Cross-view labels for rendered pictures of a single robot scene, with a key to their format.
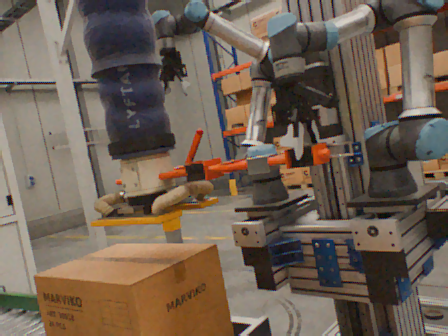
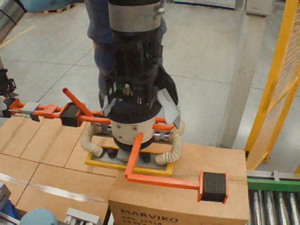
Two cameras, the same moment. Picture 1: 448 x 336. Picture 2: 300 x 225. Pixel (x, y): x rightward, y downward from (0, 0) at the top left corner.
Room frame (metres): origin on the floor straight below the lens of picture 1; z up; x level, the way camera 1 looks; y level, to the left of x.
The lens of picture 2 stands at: (2.11, -0.02, 1.84)
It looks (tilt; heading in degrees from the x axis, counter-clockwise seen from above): 39 degrees down; 152
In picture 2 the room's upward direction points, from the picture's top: straight up
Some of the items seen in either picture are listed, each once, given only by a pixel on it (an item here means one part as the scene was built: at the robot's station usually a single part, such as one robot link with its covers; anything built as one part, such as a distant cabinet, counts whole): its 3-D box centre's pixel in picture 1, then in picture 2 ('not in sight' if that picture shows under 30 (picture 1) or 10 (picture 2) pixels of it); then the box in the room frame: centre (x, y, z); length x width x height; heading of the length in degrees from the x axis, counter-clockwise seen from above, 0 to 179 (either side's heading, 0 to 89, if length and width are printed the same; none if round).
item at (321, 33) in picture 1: (311, 39); not in sight; (1.16, -0.30, 1.53); 0.11 x 0.11 x 0.08; 26
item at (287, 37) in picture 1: (284, 38); not in sight; (1.11, -0.22, 1.54); 0.09 x 0.08 x 0.11; 116
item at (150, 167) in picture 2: (173, 201); (129, 157); (1.53, 0.20, 1.13); 0.34 x 0.10 x 0.05; 52
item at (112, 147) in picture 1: (142, 144); (130, 96); (1.46, 0.25, 1.35); 0.23 x 0.23 x 0.04
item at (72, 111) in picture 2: (204, 169); (73, 113); (1.30, 0.06, 1.24); 0.10 x 0.08 x 0.06; 142
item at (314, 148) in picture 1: (306, 155); (9, 106); (1.09, -0.22, 1.23); 0.08 x 0.07 x 0.05; 52
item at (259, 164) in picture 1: (263, 163); (31, 110); (1.17, -0.11, 1.23); 0.07 x 0.07 x 0.04; 52
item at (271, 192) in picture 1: (268, 188); not in sight; (1.74, -0.17, 1.09); 0.15 x 0.15 x 0.10
